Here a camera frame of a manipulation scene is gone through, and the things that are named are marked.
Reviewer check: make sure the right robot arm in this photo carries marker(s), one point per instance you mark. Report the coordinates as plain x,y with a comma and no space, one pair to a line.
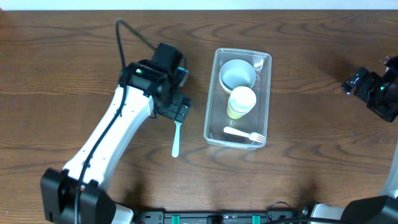
380,209

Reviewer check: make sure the white plastic cup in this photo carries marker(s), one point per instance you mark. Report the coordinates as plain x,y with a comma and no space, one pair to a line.
242,99

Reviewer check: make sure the light blue plastic spoon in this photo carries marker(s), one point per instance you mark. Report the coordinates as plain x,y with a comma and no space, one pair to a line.
176,144

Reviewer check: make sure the clear plastic container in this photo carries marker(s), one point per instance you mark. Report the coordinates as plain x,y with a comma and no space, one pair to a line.
256,120

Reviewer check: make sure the grey-blue plastic bowl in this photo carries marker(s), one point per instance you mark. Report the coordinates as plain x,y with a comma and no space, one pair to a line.
235,73

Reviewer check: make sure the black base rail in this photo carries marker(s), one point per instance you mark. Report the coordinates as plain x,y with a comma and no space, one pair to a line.
161,217

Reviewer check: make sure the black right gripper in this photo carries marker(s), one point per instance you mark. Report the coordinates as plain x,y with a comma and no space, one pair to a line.
375,80

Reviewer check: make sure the yellow plastic bowl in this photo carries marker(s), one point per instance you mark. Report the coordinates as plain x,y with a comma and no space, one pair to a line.
227,90

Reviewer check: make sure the white plastic fork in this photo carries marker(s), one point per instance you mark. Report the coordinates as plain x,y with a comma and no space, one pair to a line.
252,136

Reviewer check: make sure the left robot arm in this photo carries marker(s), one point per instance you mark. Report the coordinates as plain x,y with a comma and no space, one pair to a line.
77,194

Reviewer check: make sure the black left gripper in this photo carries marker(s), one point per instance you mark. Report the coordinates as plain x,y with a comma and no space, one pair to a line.
175,112

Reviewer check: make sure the yellow plastic cup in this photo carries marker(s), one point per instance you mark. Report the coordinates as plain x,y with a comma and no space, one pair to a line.
233,114

